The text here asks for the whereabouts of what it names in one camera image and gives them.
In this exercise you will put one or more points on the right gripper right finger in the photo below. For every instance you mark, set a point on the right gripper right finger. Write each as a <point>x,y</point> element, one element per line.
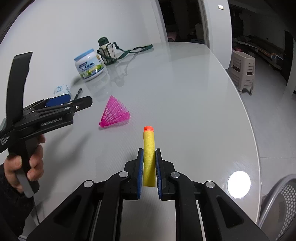
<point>203,210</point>

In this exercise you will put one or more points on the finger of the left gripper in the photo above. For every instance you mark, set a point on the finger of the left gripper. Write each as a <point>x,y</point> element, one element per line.
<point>58,100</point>
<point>80,104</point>

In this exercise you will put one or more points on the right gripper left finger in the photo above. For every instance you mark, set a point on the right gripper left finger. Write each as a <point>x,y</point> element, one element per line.
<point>94,210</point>

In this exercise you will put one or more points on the yellow foam dart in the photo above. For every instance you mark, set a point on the yellow foam dart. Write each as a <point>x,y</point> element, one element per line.
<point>149,179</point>

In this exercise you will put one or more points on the person's left hand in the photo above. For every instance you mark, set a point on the person's left hand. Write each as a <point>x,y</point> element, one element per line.
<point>13,163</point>

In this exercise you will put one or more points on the pink plastic shuttlecock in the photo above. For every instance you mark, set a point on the pink plastic shuttlecock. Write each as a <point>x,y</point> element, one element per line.
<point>115,113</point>

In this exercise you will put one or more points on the full cream milk powder jar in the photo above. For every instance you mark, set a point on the full cream milk powder jar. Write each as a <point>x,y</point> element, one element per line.
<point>89,65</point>

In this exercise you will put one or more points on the grey perforated waste basket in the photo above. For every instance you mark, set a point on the grey perforated waste basket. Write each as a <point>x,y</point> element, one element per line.
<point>277,215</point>

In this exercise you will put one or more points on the green white water bottle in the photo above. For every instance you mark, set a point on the green white water bottle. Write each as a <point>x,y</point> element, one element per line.
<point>106,51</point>

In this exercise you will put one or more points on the beige stacked plastic stools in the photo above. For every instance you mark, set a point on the beige stacked plastic stools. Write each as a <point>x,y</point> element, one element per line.
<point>242,71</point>

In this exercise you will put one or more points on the white wall light switch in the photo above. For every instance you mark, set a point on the white wall light switch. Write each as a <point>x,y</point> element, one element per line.
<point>221,7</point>

